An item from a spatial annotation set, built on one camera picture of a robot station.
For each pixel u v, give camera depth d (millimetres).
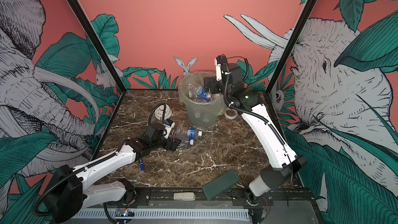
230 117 1049
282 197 758
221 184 788
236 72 460
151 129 635
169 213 702
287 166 395
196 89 927
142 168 829
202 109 918
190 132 904
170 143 736
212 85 592
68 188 395
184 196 719
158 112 1031
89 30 860
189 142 891
